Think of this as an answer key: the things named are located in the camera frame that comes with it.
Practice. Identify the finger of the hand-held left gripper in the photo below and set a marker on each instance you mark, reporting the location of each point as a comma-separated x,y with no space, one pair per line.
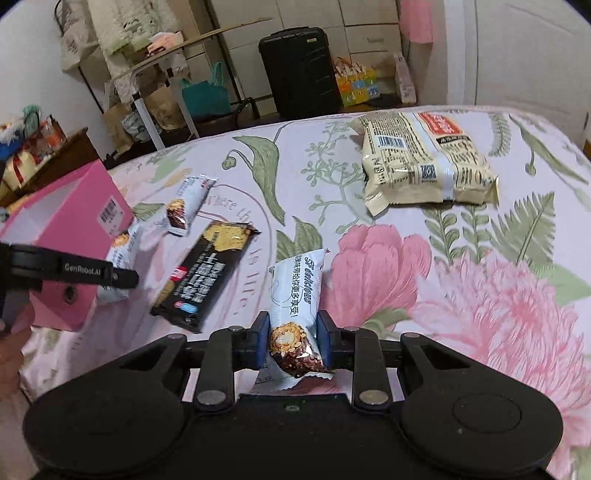
78,268

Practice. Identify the black suitcase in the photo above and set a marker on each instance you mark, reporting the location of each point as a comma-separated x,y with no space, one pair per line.
295,74

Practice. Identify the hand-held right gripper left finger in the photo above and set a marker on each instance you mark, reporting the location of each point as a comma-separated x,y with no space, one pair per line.
261,340

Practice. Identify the pink hanging cloth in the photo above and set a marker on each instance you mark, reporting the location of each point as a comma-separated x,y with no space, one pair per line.
420,21

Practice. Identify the pink cardboard box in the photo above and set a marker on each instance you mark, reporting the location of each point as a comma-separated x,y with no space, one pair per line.
92,194

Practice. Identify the white chocolate snack packet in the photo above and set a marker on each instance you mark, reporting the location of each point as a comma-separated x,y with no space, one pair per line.
189,203
295,295
122,247

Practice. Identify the white door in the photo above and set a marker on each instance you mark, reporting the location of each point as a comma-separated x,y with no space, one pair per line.
521,55

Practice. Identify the white-legged folding table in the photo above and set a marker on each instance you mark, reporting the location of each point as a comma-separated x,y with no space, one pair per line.
161,57

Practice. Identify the white gift box red ribbon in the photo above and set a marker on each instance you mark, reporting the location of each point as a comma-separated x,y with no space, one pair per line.
18,170

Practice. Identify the floral bedspread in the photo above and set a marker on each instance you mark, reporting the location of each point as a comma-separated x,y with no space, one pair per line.
461,277

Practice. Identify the black cracker packet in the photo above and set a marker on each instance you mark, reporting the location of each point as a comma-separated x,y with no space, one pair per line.
203,272

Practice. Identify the green bag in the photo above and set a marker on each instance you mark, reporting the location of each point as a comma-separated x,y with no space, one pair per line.
32,117

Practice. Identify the white wardrobe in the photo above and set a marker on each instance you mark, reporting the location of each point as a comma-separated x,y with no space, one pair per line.
360,27

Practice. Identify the blue flower gift basket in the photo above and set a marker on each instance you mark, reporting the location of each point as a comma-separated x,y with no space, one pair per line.
9,141

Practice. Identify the white printed bag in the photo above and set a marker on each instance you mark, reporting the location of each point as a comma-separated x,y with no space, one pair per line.
136,127

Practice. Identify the canvas tote bag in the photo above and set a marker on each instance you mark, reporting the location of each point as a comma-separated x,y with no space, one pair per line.
76,37

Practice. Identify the pink white package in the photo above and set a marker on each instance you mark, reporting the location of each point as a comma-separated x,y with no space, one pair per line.
406,81

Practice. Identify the teal bag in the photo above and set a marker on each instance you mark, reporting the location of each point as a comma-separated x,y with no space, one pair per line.
205,99

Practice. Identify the white fuzzy jacket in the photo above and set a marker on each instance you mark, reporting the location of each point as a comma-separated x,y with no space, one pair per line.
124,23

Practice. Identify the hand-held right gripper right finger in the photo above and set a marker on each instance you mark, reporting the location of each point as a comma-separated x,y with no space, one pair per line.
325,341

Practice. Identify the dark wooden nightstand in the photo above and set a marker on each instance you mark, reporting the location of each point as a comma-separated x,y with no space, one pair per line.
78,152

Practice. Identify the beige snack bag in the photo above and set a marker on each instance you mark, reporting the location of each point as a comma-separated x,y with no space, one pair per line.
415,170

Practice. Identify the person's left hand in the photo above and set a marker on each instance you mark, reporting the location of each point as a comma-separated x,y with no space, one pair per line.
11,355

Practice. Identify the brown paper bag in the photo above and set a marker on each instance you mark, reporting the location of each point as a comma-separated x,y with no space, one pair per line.
166,108
115,131

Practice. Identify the colourful cardboard box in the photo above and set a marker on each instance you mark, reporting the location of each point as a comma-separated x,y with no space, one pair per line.
358,87

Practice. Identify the pink tissue pack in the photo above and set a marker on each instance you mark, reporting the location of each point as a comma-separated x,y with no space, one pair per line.
164,41

